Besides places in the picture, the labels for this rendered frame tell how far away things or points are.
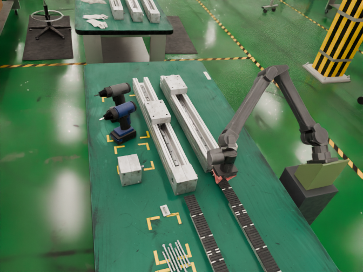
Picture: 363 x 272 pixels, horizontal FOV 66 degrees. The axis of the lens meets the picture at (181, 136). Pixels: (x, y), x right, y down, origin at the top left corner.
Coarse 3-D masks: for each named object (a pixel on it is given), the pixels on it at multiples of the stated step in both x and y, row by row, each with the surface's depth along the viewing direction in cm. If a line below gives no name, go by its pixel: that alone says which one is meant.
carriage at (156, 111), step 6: (144, 102) 156; (150, 102) 157; (156, 102) 158; (162, 102) 158; (144, 108) 158; (150, 108) 153; (156, 108) 153; (162, 108) 154; (150, 114) 149; (156, 114) 149; (162, 114) 150; (168, 114) 150; (150, 120) 149; (156, 120) 148; (162, 120) 149; (168, 120) 151
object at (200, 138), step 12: (168, 96) 178; (180, 96) 177; (180, 108) 162; (192, 108) 164; (180, 120) 163; (192, 120) 160; (192, 132) 148; (204, 132) 150; (192, 144) 149; (204, 144) 146; (216, 144) 143; (204, 156) 136; (204, 168) 139
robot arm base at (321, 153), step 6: (312, 150) 137; (318, 150) 134; (324, 150) 133; (312, 156) 136; (318, 156) 133; (324, 156) 132; (330, 156) 133; (312, 162) 136; (318, 162) 133; (324, 162) 130
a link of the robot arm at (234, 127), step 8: (272, 72) 127; (256, 80) 130; (264, 80) 128; (256, 88) 127; (264, 88) 128; (248, 96) 126; (256, 96) 126; (248, 104) 125; (240, 112) 123; (248, 112) 124; (232, 120) 123; (240, 120) 123; (232, 128) 120; (240, 128) 122; (224, 136) 119; (224, 144) 121
